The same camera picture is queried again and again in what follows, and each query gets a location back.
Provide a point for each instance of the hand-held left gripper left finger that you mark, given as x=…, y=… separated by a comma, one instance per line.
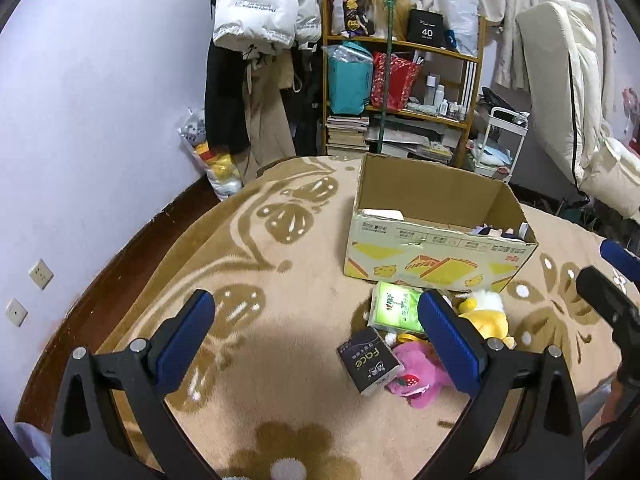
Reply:
x=187, y=340

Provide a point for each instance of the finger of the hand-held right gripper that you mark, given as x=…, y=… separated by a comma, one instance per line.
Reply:
x=607, y=300
x=622, y=259

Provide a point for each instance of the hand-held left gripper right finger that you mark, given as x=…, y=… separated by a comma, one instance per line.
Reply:
x=450, y=345

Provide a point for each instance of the pink plush toy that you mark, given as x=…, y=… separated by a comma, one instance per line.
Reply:
x=420, y=375

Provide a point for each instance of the yellow duck plush toy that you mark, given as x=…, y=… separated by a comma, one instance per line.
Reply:
x=487, y=322

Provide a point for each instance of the green tissue pack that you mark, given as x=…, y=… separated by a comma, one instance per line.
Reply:
x=392, y=307

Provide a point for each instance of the black tissue pack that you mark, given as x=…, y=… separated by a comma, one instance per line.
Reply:
x=367, y=360

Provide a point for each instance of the cardboard box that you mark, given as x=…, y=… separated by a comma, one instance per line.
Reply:
x=425, y=260

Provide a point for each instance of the dark blue plush toy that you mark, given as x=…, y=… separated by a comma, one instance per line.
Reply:
x=492, y=232

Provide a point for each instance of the beige brown patterned blanket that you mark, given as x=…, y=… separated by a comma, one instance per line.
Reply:
x=300, y=285

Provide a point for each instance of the pale blue folded cloth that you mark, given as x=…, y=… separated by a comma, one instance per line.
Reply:
x=492, y=154

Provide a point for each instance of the plastic bag of plush toys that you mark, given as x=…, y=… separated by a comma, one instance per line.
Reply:
x=220, y=170

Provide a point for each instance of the white cart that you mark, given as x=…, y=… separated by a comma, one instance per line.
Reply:
x=500, y=112

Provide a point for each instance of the pile of papers and booklets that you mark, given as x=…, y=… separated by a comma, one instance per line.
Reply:
x=415, y=142

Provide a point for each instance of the white folded mattress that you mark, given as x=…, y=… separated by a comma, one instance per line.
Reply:
x=550, y=60

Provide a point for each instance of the beige trousers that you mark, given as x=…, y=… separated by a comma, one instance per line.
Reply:
x=265, y=120

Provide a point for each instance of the stack of books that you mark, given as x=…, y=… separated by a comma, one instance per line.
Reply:
x=347, y=135

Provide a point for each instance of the green pole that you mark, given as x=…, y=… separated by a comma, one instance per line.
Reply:
x=384, y=115

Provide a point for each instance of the row of cosmetic bottles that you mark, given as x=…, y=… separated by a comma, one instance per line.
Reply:
x=442, y=100

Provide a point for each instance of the black coat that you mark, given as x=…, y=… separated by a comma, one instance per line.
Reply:
x=225, y=100

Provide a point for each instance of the dark hanging garment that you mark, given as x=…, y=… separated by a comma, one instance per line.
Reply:
x=307, y=105

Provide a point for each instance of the red patterned bag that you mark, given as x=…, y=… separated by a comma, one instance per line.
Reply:
x=400, y=85

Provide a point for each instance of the wooden shelf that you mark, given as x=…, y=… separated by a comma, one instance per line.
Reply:
x=440, y=51

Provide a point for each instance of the teal bag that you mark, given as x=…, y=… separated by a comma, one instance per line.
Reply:
x=350, y=85

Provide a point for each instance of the white plastic bag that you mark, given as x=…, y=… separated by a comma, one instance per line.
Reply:
x=462, y=10

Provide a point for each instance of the black box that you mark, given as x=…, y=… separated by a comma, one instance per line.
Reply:
x=425, y=27

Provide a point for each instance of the blond wig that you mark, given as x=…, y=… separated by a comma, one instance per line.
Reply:
x=385, y=10

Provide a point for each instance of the white puffer jacket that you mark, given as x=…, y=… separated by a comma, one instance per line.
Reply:
x=260, y=5

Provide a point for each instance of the dark printed packet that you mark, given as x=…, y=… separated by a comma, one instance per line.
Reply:
x=350, y=10

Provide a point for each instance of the dark wooden bed frame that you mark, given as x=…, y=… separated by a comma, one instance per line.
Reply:
x=100, y=285

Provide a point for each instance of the wall socket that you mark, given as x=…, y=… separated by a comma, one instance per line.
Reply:
x=41, y=274
x=16, y=312

